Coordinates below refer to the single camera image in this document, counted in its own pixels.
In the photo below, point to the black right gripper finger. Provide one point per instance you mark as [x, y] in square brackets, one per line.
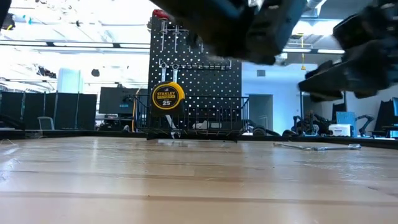
[357, 81]
[325, 69]

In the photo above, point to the yellow black tape measure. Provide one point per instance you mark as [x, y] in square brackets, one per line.
[167, 96]

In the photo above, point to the black background robot arm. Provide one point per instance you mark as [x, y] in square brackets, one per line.
[311, 124]
[365, 119]

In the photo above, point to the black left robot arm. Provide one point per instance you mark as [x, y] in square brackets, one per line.
[202, 21]

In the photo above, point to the long ceiling light strip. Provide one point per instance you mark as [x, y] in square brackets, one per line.
[295, 49]
[329, 51]

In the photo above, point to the background laptop screen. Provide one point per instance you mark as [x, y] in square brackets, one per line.
[345, 118]

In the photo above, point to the large black background monitor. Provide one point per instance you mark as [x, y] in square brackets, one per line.
[387, 116]

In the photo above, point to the white box device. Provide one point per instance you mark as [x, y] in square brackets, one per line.
[340, 130]

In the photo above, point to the black metal pegboard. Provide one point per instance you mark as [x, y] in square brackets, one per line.
[211, 84]

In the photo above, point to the black headphones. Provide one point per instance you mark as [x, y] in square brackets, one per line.
[258, 130]

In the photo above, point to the black computer monitor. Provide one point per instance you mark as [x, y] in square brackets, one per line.
[116, 99]

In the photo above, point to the black ceiling dome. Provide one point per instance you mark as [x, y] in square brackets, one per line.
[95, 72]

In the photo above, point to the black office partition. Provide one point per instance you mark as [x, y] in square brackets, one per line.
[68, 109]

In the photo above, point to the gray office chair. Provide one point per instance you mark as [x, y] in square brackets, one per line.
[46, 123]

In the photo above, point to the gray wall vent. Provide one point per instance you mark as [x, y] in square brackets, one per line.
[261, 73]

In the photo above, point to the black background station frame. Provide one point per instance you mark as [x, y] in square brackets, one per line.
[301, 115]

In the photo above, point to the black aluminium table frame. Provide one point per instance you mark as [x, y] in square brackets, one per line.
[77, 133]

